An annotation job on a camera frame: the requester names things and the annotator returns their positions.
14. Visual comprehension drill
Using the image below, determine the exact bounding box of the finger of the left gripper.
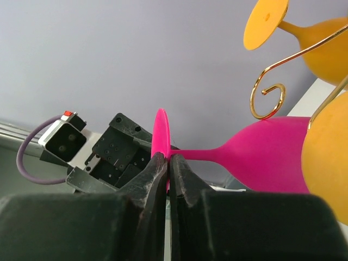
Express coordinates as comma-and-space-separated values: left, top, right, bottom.
66, 167, 118, 193

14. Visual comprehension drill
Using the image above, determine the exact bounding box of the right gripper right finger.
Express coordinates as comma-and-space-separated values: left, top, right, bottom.
170, 154, 347, 260

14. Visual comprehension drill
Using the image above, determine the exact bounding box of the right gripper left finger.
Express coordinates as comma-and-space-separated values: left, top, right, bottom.
1, 153, 167, 260

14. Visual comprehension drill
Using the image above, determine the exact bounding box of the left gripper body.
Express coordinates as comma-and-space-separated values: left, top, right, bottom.
85, 113, 152, 188

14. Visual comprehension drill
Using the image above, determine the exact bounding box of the pink wine glass front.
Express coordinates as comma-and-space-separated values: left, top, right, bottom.
151, 109, 309, 194

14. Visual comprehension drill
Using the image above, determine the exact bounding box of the orange wine glass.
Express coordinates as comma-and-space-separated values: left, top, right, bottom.
301, 92, 347, 225

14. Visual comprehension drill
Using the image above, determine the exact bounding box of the yellow wine glass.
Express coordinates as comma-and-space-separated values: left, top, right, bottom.
243, 0, 347, 85

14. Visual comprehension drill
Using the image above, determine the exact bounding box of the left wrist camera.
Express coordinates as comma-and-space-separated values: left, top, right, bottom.
38, 111, 101, 169

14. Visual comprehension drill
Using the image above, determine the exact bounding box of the gold wire glass rack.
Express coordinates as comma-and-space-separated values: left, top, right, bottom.
250, 25, 347, 130

